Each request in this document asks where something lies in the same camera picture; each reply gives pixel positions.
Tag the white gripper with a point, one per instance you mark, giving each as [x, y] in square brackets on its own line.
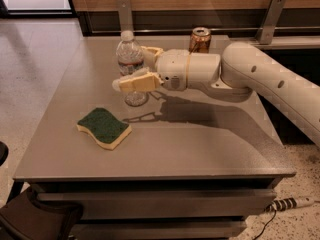
[172, 68]

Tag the clear plastic water bottle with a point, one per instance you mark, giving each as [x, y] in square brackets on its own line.
[130, 59]

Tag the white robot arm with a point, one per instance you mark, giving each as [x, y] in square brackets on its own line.
[233, 74]

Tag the gold soda can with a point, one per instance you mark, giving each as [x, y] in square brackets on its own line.
[200, 40]

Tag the green yellow sponge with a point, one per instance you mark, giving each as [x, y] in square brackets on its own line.
[105, 129]

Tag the grey drawer cabinet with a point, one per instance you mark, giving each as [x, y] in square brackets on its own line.
[192, 167]

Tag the dark chair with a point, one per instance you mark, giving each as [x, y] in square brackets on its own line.
[24, 217]

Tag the white power strip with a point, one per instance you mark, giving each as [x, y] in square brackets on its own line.
[289, 203]

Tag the left metal bracket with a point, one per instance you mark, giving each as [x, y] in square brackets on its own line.
[125, 14]

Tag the metal bracket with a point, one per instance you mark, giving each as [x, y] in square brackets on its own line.
[266, 31]
[125, 14]

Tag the right metal bracket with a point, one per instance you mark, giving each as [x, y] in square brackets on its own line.
[266, 31]

